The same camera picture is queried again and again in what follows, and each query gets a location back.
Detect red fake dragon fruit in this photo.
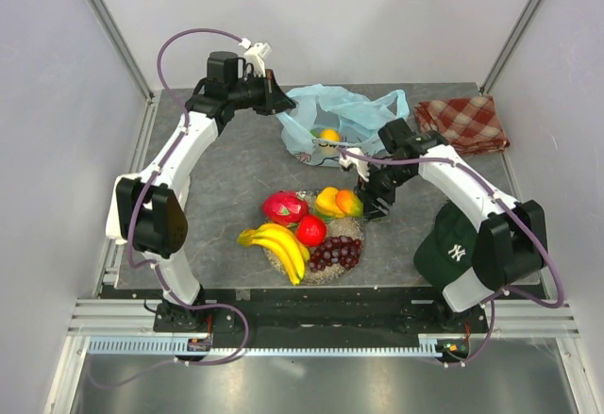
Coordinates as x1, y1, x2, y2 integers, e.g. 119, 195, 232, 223
261, 191, 310, 227

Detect dark purple fake grapes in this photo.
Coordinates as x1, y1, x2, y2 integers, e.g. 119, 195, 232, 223
307, 235, 362, 272

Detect yellow fake lemon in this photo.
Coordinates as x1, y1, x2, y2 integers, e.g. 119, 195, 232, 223
319, 128, 341, 142

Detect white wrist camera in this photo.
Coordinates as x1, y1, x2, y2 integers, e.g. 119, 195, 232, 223
239, 38, 272, 77
338, 147, 370, 182

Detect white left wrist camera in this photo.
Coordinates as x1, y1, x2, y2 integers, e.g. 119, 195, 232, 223
239, 38, 272, 77

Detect speckled round plate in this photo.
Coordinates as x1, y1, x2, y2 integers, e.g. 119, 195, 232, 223
261, 190, 364, 286

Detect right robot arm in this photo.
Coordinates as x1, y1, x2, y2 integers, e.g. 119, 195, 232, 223
339, 119, 547, 333

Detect yellow fake bell pepper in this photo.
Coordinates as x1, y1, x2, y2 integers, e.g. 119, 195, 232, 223
314, 187, 345, 219

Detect red fake tomato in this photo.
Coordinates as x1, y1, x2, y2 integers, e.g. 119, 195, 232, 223
295, 214, 327, 247

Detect light blue plastic bag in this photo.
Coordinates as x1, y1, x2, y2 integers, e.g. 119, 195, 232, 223
277, 84, 410, 167

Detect dark green baseball cap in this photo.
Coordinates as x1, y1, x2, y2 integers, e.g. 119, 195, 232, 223
413, 201, 478, 290

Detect light blue cable duct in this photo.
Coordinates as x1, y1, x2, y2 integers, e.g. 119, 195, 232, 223
87, 336, 445, 357

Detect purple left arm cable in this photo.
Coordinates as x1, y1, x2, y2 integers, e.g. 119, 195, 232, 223
87, 27, 250, 389

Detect red checkered cloth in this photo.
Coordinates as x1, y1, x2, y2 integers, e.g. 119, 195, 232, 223
413, 95, 511, 156

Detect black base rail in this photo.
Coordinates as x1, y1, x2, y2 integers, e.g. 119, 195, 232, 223
153, 287, 488, 346

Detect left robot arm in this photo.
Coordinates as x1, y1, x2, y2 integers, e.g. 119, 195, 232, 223
106, 42, 295, 332

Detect yellow fake banana bunch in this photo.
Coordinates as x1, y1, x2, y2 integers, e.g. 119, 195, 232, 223
237, 223, 310, 286

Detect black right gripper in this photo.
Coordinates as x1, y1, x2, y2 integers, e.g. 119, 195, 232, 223
354, 159, 415, 224

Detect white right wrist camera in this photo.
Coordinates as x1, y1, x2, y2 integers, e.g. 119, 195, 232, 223
338, 147, 370, 182

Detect orange yellow fake mango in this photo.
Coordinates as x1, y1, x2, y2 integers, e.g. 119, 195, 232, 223
335, 190, 363, 217

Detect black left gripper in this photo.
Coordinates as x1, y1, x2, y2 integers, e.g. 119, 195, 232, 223
229, 71, 296, 117

